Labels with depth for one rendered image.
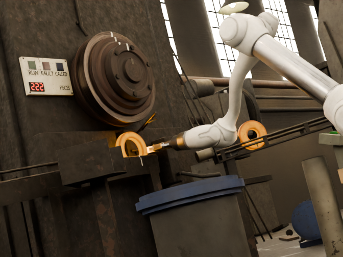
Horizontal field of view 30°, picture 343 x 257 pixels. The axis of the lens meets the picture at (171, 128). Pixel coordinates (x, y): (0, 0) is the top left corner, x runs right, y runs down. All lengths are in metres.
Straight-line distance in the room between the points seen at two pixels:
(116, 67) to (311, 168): 1.06
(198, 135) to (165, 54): 4.77
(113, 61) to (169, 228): 1.42
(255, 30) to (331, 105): 0.44
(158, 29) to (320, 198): 4.86
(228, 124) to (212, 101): 8.10
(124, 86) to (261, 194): 8.22
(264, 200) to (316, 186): 7.93
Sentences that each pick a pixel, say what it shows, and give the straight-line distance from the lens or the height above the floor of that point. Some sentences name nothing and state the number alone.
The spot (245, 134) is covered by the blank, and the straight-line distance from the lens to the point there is 3.36.
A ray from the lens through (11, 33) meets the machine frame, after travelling 3.03.
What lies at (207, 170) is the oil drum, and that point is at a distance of 5.72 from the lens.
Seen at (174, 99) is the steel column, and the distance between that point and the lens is 7.48.
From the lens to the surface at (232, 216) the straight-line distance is 1.78.
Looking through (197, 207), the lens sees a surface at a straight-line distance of 1.73.
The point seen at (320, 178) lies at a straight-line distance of 3.19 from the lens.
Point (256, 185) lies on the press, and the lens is 11.05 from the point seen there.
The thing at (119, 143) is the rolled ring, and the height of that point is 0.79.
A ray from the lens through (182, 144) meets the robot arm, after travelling 2.98.
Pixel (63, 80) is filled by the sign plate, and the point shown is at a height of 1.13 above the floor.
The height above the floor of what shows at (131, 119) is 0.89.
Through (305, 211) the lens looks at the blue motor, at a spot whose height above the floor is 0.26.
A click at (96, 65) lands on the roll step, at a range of 3.04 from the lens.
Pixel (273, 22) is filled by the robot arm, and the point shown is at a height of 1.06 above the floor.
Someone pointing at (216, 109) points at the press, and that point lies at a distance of 11.05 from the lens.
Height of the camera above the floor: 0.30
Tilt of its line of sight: 9 degrees up
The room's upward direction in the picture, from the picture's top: 13 degrees counter-clockwise
